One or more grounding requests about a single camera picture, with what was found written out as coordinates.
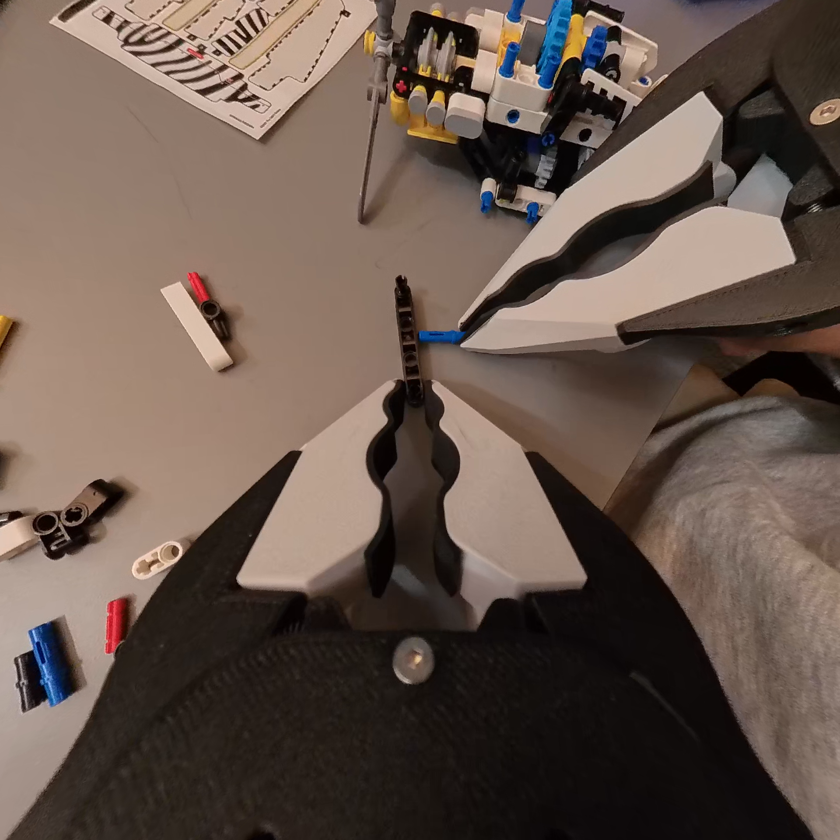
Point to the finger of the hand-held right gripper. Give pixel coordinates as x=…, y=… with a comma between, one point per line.
x=643, y=164
x=656, y=289

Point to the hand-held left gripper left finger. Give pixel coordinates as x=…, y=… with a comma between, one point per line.
x=315, y=518

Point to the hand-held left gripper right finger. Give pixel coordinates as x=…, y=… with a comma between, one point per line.
x=512, y=518

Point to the thin blue lego pin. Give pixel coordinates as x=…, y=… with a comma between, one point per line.
x=438, y=336

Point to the long black lego beam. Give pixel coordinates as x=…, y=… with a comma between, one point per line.
x=408, y=341

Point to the white blue yellow lego model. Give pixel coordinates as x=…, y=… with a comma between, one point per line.
x=518, y=98

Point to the small white lego connector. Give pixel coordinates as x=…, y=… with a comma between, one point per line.
x=161, y=559

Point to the red lego pin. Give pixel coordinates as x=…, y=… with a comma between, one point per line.
x=117, y=625
x=196, y=286

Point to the black lego pin connector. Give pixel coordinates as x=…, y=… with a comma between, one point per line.
x=215, y=316

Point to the long white lego beam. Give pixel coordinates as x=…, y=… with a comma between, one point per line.
x=197, y=325

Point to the black lego connector assembly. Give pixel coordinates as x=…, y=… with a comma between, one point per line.
x=69, y=522

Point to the short white lego beam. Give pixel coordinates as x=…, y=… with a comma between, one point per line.
x=16, y=537

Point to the thick blue lego pin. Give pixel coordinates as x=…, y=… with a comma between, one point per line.
x=50, y=663

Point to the black lego pin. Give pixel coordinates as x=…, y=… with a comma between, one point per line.
x=27, y=682

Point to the thick yellow lego axle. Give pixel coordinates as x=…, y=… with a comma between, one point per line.
x=4, y=330

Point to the person's grey clothed leg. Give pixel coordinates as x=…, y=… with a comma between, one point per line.
x=741, y=623

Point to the zebra striped sticker sheet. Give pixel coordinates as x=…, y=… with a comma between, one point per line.
x=216, y=52

